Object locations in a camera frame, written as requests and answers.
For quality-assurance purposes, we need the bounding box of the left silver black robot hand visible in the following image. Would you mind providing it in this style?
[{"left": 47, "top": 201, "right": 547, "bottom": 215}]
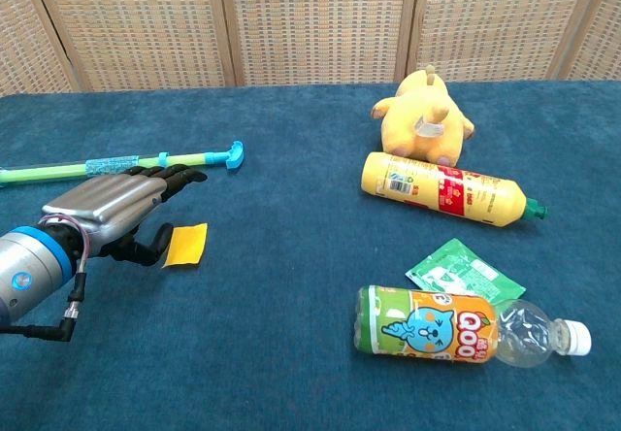
[{"left": 41, "top": 164, "right": 209, "bottom": 268}]

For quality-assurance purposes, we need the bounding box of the green and blue toy water pump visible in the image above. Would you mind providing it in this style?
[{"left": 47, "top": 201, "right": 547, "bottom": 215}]
[{"left": 0, "top": 140, "right": 245, "bottom": 190}]

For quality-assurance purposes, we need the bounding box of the woven wooden folding screen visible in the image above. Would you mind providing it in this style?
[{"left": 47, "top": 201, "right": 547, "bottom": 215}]
[{"left": 0, "top": 0, "right": 621, "bottom": 96}]

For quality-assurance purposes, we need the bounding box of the yellow plush toy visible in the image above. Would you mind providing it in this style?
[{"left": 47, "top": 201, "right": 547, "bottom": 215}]
[{"left": 371, "top": 63, "right": 476, "bottom": 168}]

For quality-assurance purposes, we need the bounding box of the yellow bottle with green cap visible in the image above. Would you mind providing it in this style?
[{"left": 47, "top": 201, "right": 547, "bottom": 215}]
[{"left": 360, "top": 150, "right": 549, "bottom": 231}]

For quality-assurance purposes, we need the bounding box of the orange Qoo drink bottle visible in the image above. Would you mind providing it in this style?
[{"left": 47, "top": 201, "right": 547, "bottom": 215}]
[{"left": 352, "top": 284, "right": 594, "bottom": 369}]

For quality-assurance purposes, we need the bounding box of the green sachet packet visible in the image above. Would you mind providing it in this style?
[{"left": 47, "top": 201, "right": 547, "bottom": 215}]
[{"left": 405, "top": 237, "right": 527, "bottom": 306}]

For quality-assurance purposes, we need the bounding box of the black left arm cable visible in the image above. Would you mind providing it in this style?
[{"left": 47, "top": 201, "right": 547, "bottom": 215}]
[{"left": 0, "top": 213, "right": 94, "bottom": 343}]

